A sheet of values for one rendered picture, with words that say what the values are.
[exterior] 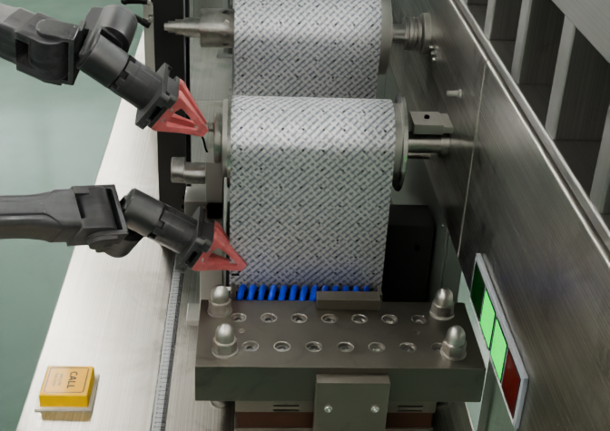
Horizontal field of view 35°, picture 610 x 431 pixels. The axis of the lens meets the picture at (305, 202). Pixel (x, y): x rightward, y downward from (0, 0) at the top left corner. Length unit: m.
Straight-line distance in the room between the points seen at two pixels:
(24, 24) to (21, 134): 3.13
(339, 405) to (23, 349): 1.89
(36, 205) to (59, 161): 2.89
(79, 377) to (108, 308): 0.22
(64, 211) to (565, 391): 0.72
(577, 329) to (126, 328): 0.90
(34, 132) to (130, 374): 3.06
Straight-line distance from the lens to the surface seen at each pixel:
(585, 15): 0.92
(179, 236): 1.41
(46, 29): 1.36
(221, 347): 1.33
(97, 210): 1.37
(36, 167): 4.19
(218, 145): 1.39
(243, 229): 1.43
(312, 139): 1.37
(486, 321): 1.19
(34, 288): 3.39
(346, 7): 1.57
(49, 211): 1.33
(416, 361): 1.36
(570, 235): 0.92
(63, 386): 1.48
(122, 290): 1.71
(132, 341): 1.59
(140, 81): 1.36
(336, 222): 1.43
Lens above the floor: 1.85
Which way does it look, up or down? 29 degrees down
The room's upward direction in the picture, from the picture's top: 3 degrees clockwise
